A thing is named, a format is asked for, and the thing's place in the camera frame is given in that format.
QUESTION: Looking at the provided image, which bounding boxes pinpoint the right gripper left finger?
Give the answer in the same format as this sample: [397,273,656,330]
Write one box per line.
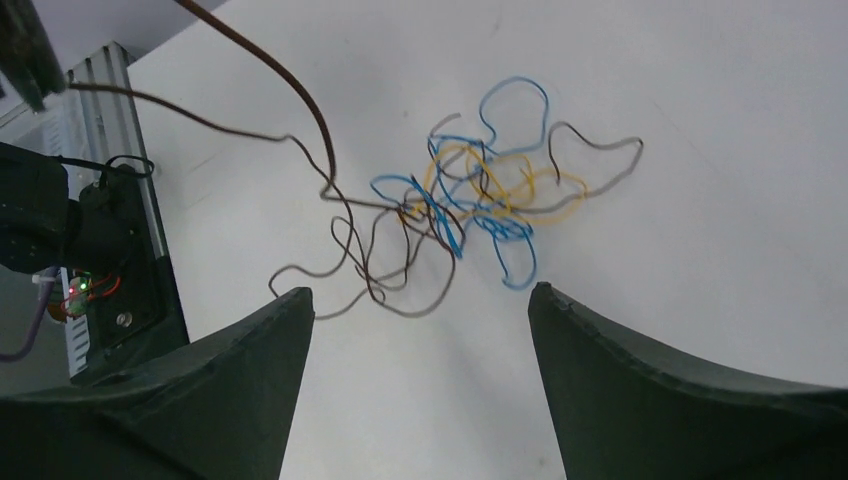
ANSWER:
[1,287,315,479]

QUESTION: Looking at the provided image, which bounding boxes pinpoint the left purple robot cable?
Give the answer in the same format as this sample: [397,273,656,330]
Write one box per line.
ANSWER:
[0,264,61,364]

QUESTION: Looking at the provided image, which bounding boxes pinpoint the black thin cable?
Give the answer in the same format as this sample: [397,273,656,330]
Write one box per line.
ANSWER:
[66,0,465,319]

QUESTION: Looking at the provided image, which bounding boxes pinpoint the yellow thin cable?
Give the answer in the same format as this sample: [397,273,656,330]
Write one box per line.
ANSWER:
[397,142,590,228]

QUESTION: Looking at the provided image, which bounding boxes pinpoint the blue thin cable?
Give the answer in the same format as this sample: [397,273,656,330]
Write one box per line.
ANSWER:
[369,76,551,291]

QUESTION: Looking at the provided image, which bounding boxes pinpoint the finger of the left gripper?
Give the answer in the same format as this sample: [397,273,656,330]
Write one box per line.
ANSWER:
[1,0,67,112]

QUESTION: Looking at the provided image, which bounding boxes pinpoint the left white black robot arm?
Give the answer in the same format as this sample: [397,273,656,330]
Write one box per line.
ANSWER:
[1,1,134,274]

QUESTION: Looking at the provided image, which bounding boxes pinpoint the brown thin cable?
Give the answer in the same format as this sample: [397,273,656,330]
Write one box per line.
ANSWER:
[423,112,645,220]

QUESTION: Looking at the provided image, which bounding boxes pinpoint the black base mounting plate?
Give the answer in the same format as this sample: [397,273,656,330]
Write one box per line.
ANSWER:
[61,162,189,385]

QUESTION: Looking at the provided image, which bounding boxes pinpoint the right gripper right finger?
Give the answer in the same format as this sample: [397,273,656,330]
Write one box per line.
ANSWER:
[528,282,847,479]

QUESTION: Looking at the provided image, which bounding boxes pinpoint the aluminium frame rail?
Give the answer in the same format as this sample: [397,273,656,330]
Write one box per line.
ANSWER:
[0,40,170,266]

